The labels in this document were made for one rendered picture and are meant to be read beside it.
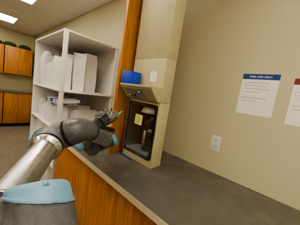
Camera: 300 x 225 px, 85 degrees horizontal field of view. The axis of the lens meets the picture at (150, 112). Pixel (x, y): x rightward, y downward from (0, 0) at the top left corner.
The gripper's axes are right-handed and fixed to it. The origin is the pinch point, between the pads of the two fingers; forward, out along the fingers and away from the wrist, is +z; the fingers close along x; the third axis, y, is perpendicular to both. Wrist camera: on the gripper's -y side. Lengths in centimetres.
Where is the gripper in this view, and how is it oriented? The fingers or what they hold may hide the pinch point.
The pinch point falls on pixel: (117, 110)
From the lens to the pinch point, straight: 117.2
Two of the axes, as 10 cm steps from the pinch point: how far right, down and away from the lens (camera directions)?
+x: -7.2, -1.8, 6.6
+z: 5.8, -6.8, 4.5
